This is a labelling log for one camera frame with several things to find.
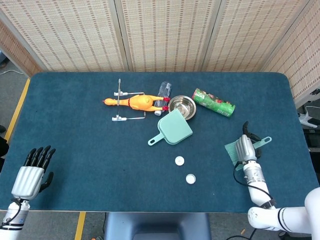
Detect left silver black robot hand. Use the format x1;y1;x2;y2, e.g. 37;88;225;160
11;145;56;201

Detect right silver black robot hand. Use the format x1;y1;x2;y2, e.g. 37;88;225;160
234;121;264;165

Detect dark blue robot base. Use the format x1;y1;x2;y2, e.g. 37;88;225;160
103;212;212;240

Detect clear plastic bottle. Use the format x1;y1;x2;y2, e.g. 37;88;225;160
153;81;173;117

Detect green chips can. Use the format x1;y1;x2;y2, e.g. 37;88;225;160
192;87;236;118

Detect white power strip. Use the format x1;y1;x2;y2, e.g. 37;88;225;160
299;112;319;129

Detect black box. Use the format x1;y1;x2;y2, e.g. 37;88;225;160
306;127;320;151

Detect mint green dustpan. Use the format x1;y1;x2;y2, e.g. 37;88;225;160
147;108;194;147

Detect stainless steel bowl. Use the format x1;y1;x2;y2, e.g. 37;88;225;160
167;95;197;120

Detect blue carpet table cover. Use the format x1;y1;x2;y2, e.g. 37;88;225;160
0;71;320;213

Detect yellow rubber chicken toy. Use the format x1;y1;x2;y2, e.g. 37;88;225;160
101;93;171;113

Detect woven bamboo folding screen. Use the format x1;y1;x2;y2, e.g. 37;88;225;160
0;0;320;101

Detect white cable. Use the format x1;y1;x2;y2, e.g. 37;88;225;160
304;105;320;118

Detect metal wire stand white feet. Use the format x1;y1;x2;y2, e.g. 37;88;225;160
111;78;147;123

